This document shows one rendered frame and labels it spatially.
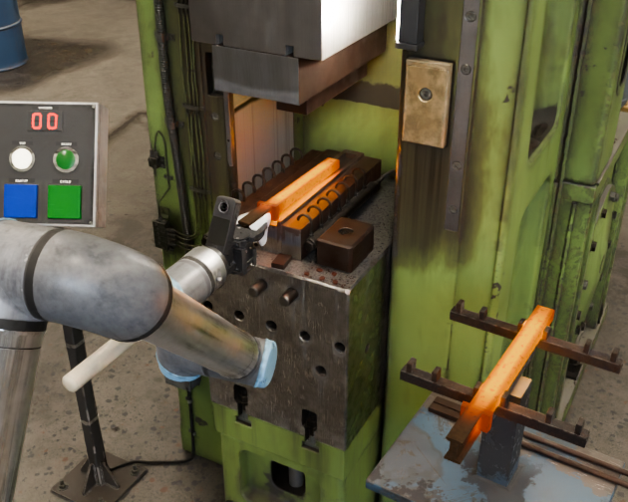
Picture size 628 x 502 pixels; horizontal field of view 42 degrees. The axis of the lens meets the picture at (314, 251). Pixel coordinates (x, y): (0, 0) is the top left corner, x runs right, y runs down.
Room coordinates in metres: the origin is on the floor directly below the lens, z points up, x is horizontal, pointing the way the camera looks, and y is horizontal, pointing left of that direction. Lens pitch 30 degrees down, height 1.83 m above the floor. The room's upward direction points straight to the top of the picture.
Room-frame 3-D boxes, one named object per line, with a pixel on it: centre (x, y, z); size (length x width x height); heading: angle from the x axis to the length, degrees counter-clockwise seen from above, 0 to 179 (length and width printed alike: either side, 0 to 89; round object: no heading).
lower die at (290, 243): (1.75, 0.02, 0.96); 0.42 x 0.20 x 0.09; 152
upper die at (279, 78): (1.75, 0.02, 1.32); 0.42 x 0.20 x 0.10; 152
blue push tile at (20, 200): (1.64, 0.66, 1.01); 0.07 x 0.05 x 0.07; 87
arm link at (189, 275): (1.26, 0.26, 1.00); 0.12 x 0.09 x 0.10; 152
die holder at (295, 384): (1.74, -0.04, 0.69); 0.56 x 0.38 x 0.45; 152
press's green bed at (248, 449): (1.74, -0.04, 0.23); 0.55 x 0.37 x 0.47; 152
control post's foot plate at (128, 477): (1.76, 0.65, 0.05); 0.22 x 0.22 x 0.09; 62
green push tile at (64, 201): (1.63, 0.56, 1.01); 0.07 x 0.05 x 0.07; 87
